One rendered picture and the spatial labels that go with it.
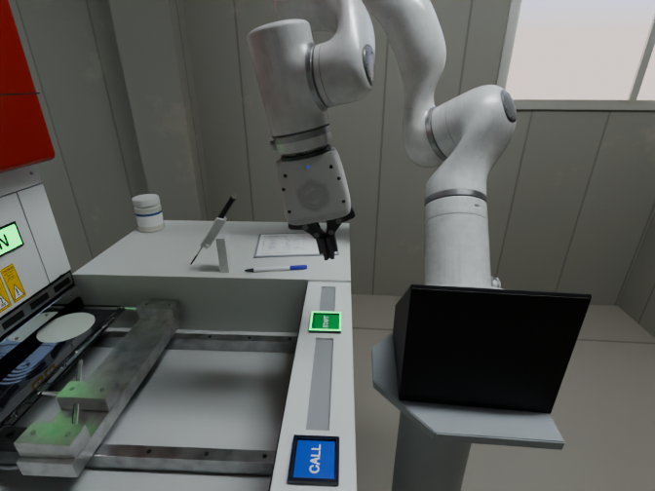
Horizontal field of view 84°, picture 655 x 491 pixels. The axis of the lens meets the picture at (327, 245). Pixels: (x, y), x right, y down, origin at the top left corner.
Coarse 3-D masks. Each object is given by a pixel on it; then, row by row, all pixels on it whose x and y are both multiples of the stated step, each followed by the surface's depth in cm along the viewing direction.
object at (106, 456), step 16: (96, 448) 55; (112, 448) 55; (128, 448) 55; (144, 448) 55; (160, 448) 55; (176, 448) 55; (192, 448) 55; (208, 448) 55; (16, 464) 56; (96, 464) 55; (112, 464) 55; (128, 464) 55; (144, 464) 54; (160, 464) 54; (176, 464) 54; (192, 464) 54; (208, 464) 54; (224, 464) 54; (240, 464) 54; (256, 464) 53; (272, 464) 53
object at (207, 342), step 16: (112, 336) 79; (176, 336) 79; (192, 336) 79; (208, 336) 79; (224, 336) 79; (240, 336) 79; (256, 336) 79; (272, 336) 79; (288, 336) 79; (272, 352) 79; (288, 352) 79
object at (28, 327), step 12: (72, 288) 80; (60, 300) 77; (72, 300) 80; (36, 312) 72; (48, 312) 74; (24, 324) 68; (36, 324) 71; (12, 336) 66; (24, 336) 68; (0, 348) 63; (12, 348) 66
